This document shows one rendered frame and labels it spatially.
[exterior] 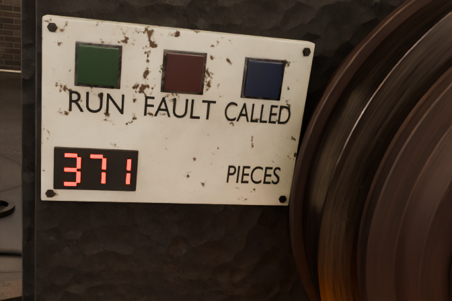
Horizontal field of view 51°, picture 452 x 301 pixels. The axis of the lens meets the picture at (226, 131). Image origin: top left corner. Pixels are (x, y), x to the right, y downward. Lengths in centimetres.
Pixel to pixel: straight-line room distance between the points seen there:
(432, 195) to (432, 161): 3
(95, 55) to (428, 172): 30
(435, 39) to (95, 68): 29
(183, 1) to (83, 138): 16
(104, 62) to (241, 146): 16
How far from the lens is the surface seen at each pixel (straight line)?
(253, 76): 47
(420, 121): 38
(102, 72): 46
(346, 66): 44
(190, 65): 46
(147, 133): 48
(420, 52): 39
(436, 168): 40
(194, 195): 51
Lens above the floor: 128
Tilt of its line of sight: 16 degrees down
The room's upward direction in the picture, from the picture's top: 7 degrees clockwise
